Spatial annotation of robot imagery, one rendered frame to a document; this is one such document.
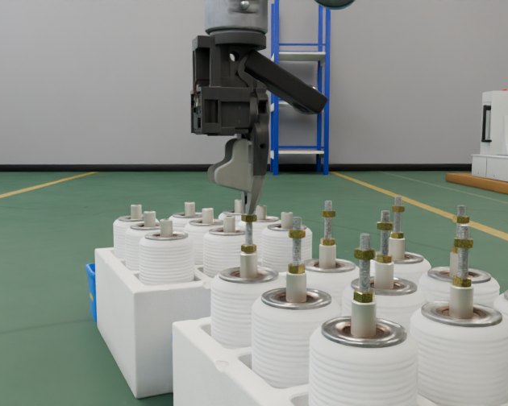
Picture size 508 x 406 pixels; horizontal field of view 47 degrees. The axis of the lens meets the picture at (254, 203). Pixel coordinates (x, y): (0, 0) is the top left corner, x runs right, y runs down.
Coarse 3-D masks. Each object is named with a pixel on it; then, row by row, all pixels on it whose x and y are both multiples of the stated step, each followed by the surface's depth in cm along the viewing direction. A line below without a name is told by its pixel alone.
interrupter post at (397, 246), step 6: (390, 240) 82; (396, 240) 82; (402, 240) 82; (390, 246) 82; (396, 246) 82; (402, 246) 82; (390, 252) 83; (396, 252) 82; (402, 252) 82; (396, 258) 82; (402, 258) 82
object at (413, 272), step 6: (372, 264) 81; (396, 264) 79; (402, 264) 79; (408, 264) 79; (414, 264) 80; (420, 264) 80; (426, 264) 81; (372, 270) 81; (396, 270) 79; (402, 270) 79; (408, 270) 79; (414, 270) 79; (420, 270) 79; (426, 270) 80; (396, 276) 79; (402, 276) 79; (408, 276) 79; (414, 276) 79; (420, 276) 79; (414, 282) 79
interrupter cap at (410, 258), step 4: (376, 252) 86; (380, 252) 86; (408, 252) 86; (376, 256) 83; (408, 256) 84; (412, 256) 83; (416, 256) 83; (420, 256) 83; (376, 260) 81; (396, 260) 80; (400, 260) 80; (404, 260) 80; (408, 260) 81; (412, 260) 80; (416, 260) 80; (420, 260) 81
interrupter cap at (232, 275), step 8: (224, 272) 73; (232, 272) 74; (264, 272) 74; (272, 272) 73; (224, 280) 70; (232, 280) 69; (240, 280) 69; (248, 280) 69; (256, 280) 69; (264, 280) 70; (272, 280) 70
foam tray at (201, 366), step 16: (192, 320) 78; (208, 320) 78; (176, 336) 76; (192, 336) 71; (208, 336) 71; (176, 352) 76; (192, 352) 70; (208, 352) 66; (224, 352) 66; (240, 352) 66; (176, 368) 76; (192, 368) 70; (208, 368) 66; (224, 368) 63; (240, 368) 62; (176, 384) 77; (192, 384) 71; (208, 384) 66; (224, 384) 61; (240, 384) 58; (256, 384) 58; (304, 384) 58; (176, 400) 77; (192, 400) 71; (208, 400) 66; (224, 400) 62; (240, 400) 58; (256, 400) 55; (272, 400) 54; (288, 400) 54; (304, 400) 56
